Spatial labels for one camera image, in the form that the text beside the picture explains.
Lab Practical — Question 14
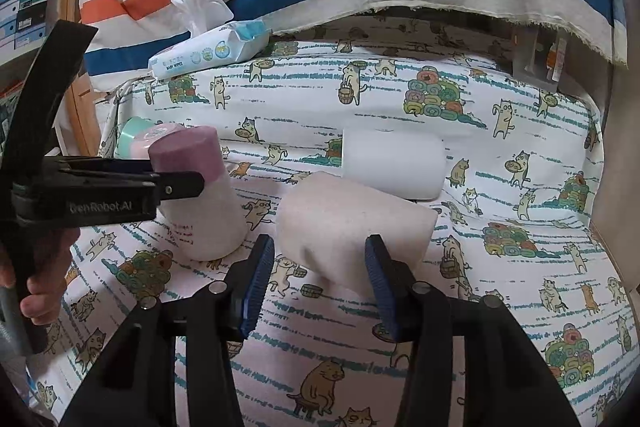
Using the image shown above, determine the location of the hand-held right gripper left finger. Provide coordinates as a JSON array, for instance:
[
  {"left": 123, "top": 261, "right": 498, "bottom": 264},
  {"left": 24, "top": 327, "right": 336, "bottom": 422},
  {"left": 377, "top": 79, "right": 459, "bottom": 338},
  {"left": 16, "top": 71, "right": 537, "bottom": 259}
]
[{"left": 60, "top": 234, "right": 276, "bottom": 427}]

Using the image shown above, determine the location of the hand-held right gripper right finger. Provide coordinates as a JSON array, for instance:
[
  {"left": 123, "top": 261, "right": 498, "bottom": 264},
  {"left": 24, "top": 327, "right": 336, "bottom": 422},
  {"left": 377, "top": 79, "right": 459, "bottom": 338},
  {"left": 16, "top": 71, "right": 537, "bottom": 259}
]
[{"left": 364, "top": 234, "right": 582, "bottom": 427}]

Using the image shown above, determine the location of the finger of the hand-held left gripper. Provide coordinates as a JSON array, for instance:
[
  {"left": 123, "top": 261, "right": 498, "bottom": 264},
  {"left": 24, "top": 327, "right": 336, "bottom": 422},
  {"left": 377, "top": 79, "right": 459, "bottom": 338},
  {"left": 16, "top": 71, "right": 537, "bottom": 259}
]
[
  {"left": 57, "top": 157, "right": 156, "bottom": 180},
  {"left": 150, "top": 171, "right": 206, "bottom": 204}
]

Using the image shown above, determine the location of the white bottle purple cap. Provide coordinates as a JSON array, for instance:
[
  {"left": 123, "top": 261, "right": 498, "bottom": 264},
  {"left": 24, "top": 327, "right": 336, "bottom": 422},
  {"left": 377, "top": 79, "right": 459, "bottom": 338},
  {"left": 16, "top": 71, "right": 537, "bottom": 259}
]
[{"left": 148, "top": 125, "right": 251, "bottom": 261}]

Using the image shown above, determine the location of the green and pink cup stack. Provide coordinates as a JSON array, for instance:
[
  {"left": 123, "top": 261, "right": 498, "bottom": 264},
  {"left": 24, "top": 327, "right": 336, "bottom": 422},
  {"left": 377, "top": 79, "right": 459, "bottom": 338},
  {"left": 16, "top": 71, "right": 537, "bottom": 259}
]
[{"left": 113, "top": 116, "right": 187, "bottom": 160}]

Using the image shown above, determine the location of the white cup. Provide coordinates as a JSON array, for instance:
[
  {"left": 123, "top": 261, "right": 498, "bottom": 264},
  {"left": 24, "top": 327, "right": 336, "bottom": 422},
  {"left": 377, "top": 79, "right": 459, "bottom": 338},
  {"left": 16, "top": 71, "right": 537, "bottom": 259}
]
[{"left": 341, "top": 126, "right": 447, "bottom": 200}]

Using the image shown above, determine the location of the person's left hand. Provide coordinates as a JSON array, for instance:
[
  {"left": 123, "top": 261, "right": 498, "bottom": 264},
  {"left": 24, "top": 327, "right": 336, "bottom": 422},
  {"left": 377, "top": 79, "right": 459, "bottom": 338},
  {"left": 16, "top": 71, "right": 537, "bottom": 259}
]
[{"left": 0, "top": 227, "right": 82, "bottom": 324}]

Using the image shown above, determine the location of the blue and white storage box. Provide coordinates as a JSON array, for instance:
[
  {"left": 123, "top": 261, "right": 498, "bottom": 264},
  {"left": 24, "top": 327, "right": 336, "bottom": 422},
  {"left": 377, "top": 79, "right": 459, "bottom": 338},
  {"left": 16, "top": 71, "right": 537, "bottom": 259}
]
[{"left": 0, "top": 0, "right": 22, "bottom": 54}]

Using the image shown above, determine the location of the black storage box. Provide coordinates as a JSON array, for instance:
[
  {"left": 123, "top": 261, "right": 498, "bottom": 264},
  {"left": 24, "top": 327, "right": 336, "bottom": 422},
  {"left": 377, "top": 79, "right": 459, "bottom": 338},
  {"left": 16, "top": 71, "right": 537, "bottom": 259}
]
[{"left": 16, "top": 0, "right": 50, "bottom": 36}]

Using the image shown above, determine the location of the baby wipes pack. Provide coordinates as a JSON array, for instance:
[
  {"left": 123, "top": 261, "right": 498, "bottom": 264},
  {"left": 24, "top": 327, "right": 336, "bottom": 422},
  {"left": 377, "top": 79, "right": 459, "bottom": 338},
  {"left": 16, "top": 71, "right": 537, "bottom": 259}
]
[{"left": 147, "top": 0, "right": 273, "bottom": 82}]

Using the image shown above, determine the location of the cat printed blanket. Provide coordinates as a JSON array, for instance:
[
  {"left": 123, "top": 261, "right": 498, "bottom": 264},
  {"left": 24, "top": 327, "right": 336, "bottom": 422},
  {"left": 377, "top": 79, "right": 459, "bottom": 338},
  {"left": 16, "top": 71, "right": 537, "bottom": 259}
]
[{"left": 27, "top": 13, "right": 632, "bottom": 427}]

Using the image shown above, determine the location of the clear plastic container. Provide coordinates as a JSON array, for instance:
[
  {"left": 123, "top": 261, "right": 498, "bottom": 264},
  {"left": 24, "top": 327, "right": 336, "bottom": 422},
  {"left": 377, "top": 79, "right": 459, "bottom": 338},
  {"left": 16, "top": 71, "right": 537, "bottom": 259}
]
[{"left": 511, "top": 26, "right": 572, "bottom": 94}]

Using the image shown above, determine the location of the wooden frame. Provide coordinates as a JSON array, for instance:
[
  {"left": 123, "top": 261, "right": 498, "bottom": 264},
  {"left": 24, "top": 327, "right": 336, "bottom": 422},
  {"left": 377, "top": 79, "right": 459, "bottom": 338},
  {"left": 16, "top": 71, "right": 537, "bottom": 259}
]
[{"left": 59, "top": 0, "right": 103, "bottom": 158}]

